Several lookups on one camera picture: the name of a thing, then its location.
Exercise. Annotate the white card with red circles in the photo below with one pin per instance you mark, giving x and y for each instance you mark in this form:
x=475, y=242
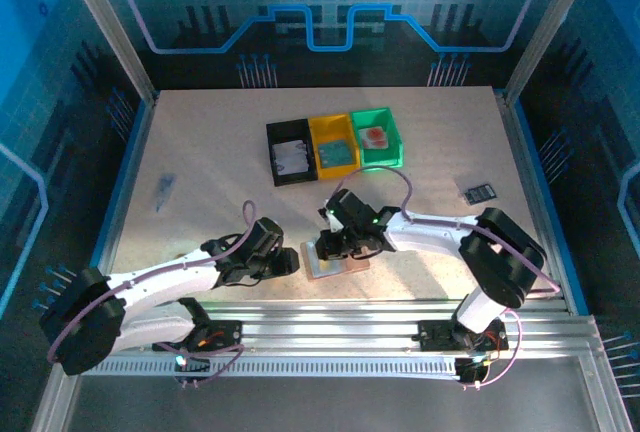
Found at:
x=375, y=137
x=365, y=146

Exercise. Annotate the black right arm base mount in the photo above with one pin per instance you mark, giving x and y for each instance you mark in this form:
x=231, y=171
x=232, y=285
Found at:
x=435, y=334

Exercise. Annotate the small black controller board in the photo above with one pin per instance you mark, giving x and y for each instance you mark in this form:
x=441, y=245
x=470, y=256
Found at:
x=472, y=369

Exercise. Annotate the aluminium frame rail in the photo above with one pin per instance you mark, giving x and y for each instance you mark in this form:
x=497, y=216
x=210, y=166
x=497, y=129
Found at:
x=330, y=324

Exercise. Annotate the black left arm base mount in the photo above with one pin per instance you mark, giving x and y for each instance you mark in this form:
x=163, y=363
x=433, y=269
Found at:
x=225, y=332

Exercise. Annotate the yellow plastic bin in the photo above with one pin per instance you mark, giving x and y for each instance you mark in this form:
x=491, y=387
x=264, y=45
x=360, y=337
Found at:
x=335, y=173

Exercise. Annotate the small black chip card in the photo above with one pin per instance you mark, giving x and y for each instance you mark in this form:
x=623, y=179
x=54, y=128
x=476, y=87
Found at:
x=480, y=194

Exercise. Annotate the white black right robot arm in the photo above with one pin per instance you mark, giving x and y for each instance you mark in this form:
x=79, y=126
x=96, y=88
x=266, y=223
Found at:
x=430, y=234

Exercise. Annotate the brown leather card holder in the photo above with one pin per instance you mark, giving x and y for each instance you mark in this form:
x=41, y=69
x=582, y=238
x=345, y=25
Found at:
x=357, y=267

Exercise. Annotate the green plastic bin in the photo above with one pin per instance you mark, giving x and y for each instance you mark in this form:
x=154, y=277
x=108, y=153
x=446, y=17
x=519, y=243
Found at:
x=387, y=159

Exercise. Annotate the aluminium frame post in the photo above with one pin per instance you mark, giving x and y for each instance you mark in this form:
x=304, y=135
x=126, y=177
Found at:
x=550, y=27
x=110, y=27

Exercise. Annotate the teal chip card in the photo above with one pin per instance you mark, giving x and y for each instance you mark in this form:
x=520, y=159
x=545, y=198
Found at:
x=337, y=152
x=330, y=162

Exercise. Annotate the black plastic bin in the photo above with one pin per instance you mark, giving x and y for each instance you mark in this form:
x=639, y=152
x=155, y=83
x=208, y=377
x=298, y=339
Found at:
x=280, y=179

